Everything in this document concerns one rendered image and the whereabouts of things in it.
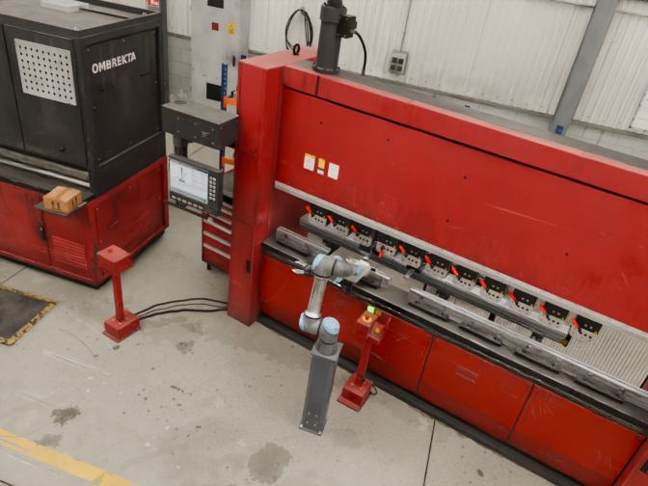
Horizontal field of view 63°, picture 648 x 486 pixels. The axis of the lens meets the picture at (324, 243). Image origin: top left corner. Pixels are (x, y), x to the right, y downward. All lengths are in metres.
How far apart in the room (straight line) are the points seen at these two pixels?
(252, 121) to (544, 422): 2.93
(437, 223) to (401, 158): 0.50
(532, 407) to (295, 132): 2.55
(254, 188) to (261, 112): 0.61
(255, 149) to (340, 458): 2.30
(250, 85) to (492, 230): 1.91
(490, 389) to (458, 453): 0.58
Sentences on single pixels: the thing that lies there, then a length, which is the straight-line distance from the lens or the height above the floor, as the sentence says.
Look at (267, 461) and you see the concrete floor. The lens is 3.99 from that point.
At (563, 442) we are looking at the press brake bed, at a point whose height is 0.42.
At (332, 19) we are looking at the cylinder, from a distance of 3.74.
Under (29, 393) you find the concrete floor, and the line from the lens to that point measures 4.57.
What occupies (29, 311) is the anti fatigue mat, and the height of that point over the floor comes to 0.02.
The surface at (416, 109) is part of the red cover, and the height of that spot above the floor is 2.28.
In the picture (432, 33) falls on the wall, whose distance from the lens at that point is 7.78.
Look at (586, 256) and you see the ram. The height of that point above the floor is 1.73.
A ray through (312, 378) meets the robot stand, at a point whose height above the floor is 0.54.
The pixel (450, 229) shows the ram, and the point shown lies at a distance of 3.64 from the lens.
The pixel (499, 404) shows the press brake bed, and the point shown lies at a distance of 4.13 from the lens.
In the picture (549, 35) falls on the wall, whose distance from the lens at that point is 7.76.
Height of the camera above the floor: 3.27
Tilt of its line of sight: 32 degrees down
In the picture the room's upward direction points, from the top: 9 degrees clockwise
